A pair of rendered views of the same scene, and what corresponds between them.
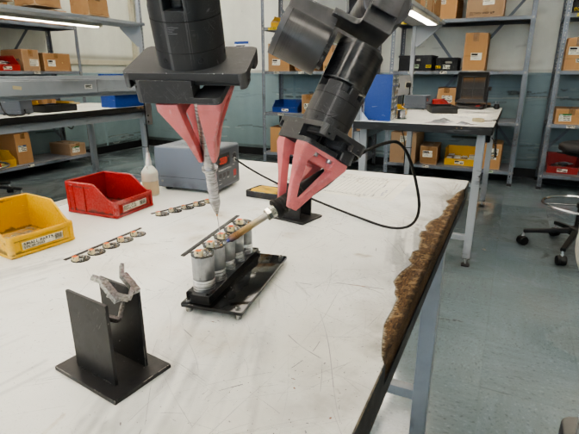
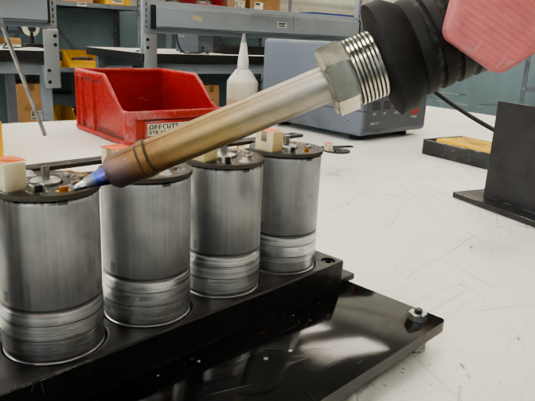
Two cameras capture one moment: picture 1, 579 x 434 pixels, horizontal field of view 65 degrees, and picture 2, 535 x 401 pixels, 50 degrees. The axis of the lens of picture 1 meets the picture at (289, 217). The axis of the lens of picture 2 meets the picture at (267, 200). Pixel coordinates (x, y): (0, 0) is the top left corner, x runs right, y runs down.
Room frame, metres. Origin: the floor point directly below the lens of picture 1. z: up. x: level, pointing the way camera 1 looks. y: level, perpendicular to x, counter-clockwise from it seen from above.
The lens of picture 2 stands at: (0.39, -0.02, 0.85)
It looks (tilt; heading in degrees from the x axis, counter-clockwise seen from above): 16 degrees down; 27
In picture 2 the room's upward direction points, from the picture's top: 3 degrees clockwise
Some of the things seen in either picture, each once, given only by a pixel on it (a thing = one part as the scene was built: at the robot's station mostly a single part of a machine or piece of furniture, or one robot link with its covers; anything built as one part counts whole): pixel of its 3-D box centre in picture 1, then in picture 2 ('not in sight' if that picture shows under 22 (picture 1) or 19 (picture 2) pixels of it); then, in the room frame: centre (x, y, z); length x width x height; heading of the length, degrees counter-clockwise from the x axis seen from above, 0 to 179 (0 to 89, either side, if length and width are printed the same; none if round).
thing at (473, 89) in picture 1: (478, 89); not in sight; (3.38, -1.36, 0.88); 0.30 x 0.23 x 0.25; 64
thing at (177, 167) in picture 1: (198, 165); (344, 86); (1.01, 0.21, 0.80); 0.15 x 0.12 x 0.10; 70
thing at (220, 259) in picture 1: (214, 263); (51, 278); (0.48, 0.09, 0.79); 0.02 x 0.02 x 0.05
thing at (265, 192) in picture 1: (267, 192); (474, 150); (0.93, 0.05, 0.76); 0.07 x 0.05 x 0.02; 61
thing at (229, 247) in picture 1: (225, 255); (146, 252); (0.51, 0.08, 0.79); 0.02 x 0.02 x 0.05
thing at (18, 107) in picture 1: (15, 106); (194, 43); (2.88, 1.69, 0.80); 0.15 x 0.12 x 0.10; 84
